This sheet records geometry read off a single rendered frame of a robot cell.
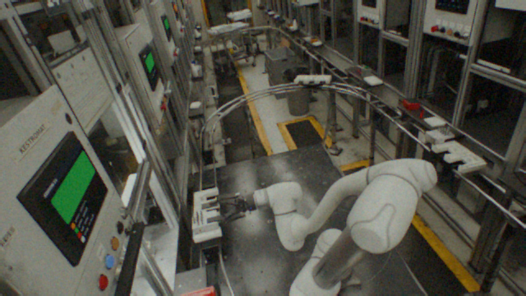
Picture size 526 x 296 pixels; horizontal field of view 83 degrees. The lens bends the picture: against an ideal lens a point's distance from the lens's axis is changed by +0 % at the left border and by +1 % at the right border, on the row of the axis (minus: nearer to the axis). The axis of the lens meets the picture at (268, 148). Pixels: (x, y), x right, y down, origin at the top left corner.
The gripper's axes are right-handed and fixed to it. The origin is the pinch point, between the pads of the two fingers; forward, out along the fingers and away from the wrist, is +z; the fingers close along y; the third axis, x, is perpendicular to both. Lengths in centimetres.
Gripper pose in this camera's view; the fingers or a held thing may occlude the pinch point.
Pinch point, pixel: (209, 212)
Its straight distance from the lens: 135.3
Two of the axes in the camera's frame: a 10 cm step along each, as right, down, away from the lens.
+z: -9.7, 2.3, -0.8
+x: 1.9, 5.1, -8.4
